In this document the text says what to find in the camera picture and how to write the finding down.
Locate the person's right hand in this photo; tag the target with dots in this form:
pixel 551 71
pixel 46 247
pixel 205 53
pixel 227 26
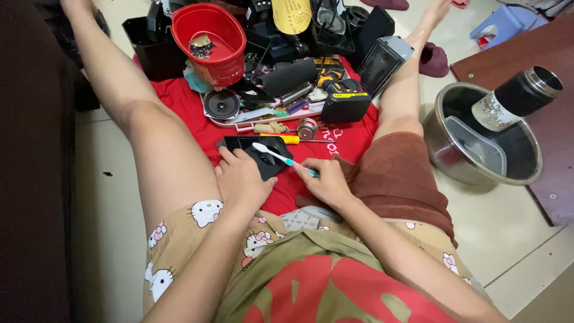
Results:
pixel 329 184

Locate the person's left hand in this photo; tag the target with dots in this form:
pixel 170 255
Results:
pixel 240 179

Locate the black plastic device cover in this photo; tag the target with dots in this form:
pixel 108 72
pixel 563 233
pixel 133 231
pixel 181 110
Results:
pixel 237 142

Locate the white teal toothbrush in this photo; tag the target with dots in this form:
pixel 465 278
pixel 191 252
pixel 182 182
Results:
pixel 278 156

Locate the white grid pattern cloth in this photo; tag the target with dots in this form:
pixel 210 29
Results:
pixel 305 220

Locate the pink plastic tray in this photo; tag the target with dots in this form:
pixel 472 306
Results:
pixel 251 122

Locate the small round metal motor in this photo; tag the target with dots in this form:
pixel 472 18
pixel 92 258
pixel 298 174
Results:
pixel 307 129

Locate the beige crumpled cloth piece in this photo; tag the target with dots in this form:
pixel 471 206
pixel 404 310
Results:
pixel 269 128

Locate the brown towel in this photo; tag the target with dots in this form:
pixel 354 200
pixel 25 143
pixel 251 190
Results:
pixel 394 179

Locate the black tool battery pack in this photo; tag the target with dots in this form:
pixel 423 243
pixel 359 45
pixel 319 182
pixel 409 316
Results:
pixel 345 110

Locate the round black speaker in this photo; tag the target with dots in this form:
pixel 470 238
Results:
pixel 221 104

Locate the red cloth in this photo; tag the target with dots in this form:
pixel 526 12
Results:
pixel 188 112

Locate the tan cartoon print shorts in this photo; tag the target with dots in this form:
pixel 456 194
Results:
pixel 179 242

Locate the person's left leg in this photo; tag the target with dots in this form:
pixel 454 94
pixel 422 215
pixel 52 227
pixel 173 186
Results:
pixel 157 143

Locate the person's leg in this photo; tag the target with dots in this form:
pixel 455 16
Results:
pixel 401 98
pixel 157 143

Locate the silver metal cylinder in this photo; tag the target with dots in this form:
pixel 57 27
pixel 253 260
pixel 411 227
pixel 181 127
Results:
pixel 296 95

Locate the olive red print shirt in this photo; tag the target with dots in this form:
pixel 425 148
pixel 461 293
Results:
pixel 314 287

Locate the white teal plastic bag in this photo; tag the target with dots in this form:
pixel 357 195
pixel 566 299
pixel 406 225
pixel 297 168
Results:
pixel 195 80

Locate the person's right leg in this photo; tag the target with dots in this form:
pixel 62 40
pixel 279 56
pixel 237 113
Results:
pixel 401 98

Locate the red plastic basket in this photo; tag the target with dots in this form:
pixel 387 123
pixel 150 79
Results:
pixel 224 67

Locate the black foam cylinder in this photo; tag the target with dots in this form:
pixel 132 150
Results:
pixel 287 76

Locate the yellow black power tool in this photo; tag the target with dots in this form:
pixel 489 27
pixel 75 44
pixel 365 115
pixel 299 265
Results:
pixel 329 69

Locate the steel bowl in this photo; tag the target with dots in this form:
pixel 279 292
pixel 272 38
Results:
pixel 437 143

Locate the grey black box lamp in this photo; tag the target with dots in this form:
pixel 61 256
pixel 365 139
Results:
pixel 381 67

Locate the small metal scrap parts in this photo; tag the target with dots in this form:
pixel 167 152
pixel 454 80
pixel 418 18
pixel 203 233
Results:
pixel 201 47

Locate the black plastic bin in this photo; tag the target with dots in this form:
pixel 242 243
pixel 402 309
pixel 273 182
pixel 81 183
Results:
pixel 152 58

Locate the clear plastic scoop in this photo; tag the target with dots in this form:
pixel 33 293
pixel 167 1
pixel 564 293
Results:
pixel 475 143

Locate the heap of black electronics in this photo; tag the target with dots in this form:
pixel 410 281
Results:
pixel 332 31

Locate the maroon slipper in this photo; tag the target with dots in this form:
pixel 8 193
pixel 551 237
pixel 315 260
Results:
pixel 388 4
pixel 432 60

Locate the yellow oval card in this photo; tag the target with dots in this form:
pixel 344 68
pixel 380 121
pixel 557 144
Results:
pixel 291 15

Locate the black machine part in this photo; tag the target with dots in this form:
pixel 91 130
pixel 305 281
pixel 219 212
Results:
pixel 157 20

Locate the black steel thermos flask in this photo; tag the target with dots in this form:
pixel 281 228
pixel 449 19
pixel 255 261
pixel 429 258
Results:
pixel 515 96

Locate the dark sofa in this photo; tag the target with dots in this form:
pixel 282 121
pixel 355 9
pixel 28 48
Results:
pixel 31 157

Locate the brown wooden board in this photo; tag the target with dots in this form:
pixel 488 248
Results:
pixel 556 134

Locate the blue plastic stool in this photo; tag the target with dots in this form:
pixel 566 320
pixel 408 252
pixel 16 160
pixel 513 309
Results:
pixel 506 20

